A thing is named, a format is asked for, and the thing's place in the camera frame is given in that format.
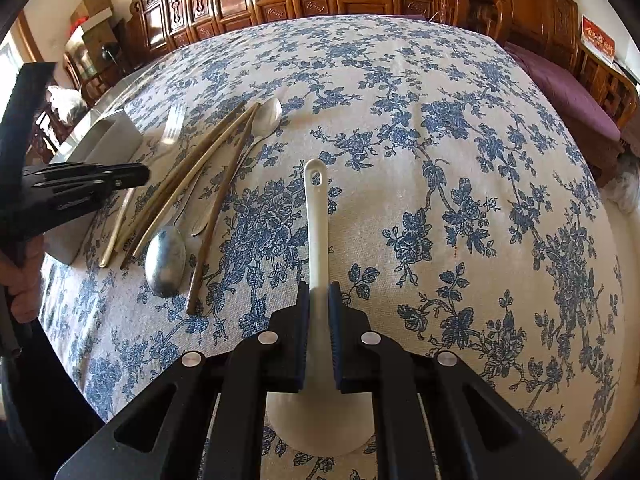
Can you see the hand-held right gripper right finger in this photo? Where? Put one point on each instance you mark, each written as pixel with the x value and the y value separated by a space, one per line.
pixel 336 340

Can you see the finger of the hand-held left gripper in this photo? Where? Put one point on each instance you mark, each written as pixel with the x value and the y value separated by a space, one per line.
pixel 70 199
pixel 100 175

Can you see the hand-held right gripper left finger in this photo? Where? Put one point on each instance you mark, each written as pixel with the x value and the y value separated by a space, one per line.
pixel 303 340

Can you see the grey metal utensil box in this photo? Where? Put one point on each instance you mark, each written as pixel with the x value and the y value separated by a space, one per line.
pixel 112 140

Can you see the white ceramic spoon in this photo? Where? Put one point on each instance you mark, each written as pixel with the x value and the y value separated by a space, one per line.
pixel 317 240

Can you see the large metal spoon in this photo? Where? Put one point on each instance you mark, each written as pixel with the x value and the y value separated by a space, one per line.
pixel 165 265

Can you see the slim metal spoon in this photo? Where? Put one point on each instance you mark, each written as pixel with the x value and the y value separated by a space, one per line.
pixel 267 119

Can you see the person's left hand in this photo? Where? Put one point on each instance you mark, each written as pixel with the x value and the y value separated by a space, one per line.
pixel 29 285

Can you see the dark wooden chair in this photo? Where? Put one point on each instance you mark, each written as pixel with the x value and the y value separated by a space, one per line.
pixel 47 132

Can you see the white plastic bag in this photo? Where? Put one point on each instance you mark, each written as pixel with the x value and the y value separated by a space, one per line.
pixel 67 102

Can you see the window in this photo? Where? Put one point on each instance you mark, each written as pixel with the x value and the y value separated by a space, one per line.
pixel 12 70

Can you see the brown cardboard box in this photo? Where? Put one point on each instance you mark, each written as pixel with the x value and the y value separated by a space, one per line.
pixel 92 5

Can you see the blue floral tablecloth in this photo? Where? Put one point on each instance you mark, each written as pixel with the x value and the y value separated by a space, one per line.
pixel 400 185

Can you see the person's black trouser leg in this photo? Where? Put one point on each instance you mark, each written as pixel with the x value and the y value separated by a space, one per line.
pixel 45 390

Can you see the purple bench cushion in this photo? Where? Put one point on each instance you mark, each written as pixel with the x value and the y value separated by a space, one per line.
pixel 565 90

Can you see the wooden armchair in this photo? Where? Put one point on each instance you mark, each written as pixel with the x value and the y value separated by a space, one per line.
pixel 470 7

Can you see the wooden bench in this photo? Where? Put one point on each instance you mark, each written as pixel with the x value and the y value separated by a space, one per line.
pixel 607 90

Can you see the red sign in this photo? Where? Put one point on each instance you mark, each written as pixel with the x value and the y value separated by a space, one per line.
pixel 597 40

